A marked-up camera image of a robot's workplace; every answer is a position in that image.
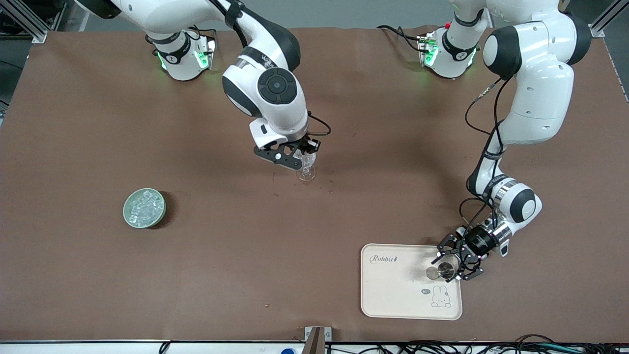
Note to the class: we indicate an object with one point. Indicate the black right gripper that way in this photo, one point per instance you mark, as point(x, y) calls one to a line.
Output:
point(305, 144)

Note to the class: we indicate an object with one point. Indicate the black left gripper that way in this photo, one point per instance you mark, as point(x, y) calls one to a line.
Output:
point(475, 241)

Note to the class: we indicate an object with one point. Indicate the metal jigger cup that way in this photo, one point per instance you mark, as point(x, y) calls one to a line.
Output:
point(432, 273)

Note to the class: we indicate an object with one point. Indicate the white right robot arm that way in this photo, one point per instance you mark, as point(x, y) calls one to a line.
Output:
point(275, 88)

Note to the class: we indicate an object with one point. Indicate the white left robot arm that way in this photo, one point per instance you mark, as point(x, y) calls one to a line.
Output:
point(540, 88)

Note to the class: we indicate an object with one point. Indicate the clear wine glass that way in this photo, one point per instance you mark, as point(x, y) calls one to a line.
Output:
point(307, 173)

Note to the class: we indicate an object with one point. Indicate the clear ice cubes pile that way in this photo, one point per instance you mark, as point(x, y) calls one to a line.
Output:
point(145, 209)

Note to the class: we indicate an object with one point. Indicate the cream rabbit print tray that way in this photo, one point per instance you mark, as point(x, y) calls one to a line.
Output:
point(393, 290)

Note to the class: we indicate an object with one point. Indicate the brown table cloth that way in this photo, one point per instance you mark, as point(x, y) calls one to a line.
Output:
point(245, 270)

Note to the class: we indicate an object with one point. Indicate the green lit base connector panel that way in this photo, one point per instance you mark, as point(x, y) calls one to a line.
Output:
point(426, 49)

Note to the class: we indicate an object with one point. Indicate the green round bowl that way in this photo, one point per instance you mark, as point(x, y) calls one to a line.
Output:
point(127, 216)

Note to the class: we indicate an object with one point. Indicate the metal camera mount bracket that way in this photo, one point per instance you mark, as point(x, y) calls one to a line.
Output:
point(318, 339)

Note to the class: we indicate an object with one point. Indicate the aluminium frame profile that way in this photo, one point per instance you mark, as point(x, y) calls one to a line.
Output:
point(29, 22)
point(607, 19)

